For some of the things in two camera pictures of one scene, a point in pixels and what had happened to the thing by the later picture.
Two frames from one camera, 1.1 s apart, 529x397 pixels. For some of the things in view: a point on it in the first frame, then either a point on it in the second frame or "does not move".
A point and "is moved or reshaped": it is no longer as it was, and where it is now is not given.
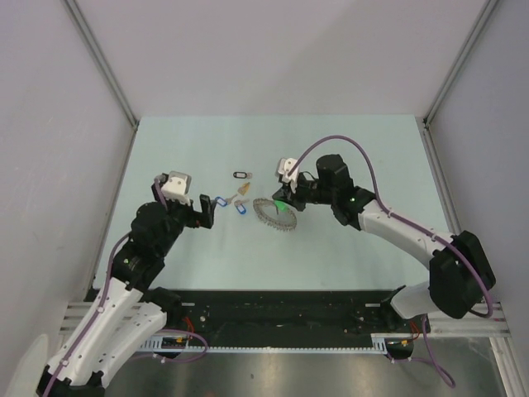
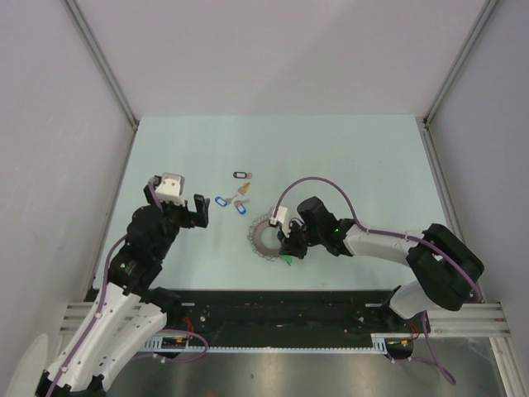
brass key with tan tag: x=242 y=189 does not move
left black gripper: x=206 y=206 does not move
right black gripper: x=286 y=195 → x=289 y=246
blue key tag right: x=240 y=208 does not move
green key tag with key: x=281 y=206 is moved or reshaped
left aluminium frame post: x=95 y=48 does not move
